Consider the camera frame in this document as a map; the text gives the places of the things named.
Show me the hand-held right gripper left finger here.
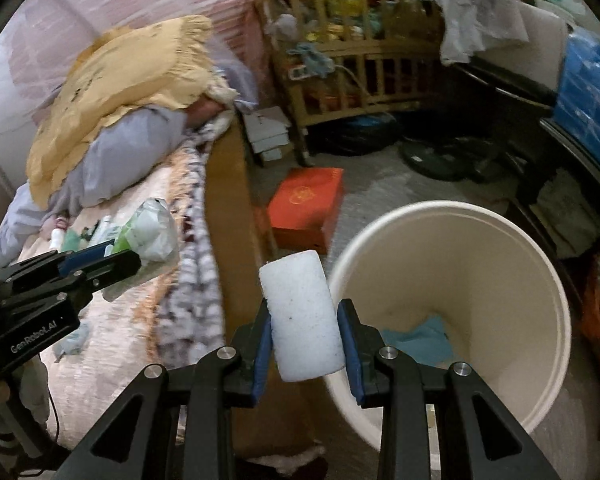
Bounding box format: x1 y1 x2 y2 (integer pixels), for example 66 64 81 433
55 300 276 480

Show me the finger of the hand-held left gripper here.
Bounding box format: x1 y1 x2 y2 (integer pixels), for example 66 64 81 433
55 241 116 278
72 250 142 303

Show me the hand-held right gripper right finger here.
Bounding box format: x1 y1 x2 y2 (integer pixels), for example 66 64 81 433
336 299 563 480

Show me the green and white plastic packet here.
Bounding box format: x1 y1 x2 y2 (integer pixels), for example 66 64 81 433
112 198 180 263

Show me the white foam block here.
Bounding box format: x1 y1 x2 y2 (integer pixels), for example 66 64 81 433
259 249 346 383

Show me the cream plastic bucket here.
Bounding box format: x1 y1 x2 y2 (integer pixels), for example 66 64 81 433
322 201 572 461

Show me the person's left forearm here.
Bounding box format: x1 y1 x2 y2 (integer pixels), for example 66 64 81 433
0 357 56 461

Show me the teal cloth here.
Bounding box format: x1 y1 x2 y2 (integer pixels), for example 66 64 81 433
380 315 456 367

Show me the grey white patterned blanket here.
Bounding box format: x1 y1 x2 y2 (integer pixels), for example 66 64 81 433
157 132 231 366

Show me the lavender quilt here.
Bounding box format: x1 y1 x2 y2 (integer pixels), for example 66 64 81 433
0 105 188 266

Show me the orange cardboard box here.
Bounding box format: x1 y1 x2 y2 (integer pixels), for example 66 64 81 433
266 167 345 256

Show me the yellow frilled pillow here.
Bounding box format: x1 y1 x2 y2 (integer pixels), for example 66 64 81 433
26 16 216 208

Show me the white flat cardboard box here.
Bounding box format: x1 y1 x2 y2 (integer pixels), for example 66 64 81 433
252 134 296 166
242 107 292 143

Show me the black fan base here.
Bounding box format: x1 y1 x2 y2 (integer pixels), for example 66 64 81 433
400 137 496 181

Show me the black plastic bag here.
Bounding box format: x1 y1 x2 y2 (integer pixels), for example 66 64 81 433
320 115 398 157

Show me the dark wooden shelf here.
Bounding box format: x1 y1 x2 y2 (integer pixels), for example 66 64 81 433
505 110 600 306

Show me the white printed bag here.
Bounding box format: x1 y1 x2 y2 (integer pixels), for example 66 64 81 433
535 170 600 256

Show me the wooden crib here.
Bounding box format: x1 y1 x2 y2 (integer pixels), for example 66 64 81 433
257 0 441 166

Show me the light blue cloth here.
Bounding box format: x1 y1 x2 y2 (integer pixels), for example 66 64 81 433
287 42 335 79

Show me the round black table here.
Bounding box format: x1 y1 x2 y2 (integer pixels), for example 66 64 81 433
450 57 561 111

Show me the stack of blue packets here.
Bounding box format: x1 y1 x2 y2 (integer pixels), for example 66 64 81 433
552 27 600 173

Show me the white plastic bag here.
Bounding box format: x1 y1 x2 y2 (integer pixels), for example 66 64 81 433
410 0 531 66

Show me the wooden bed frame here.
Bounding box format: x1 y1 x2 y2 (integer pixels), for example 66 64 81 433
207 120 326 461

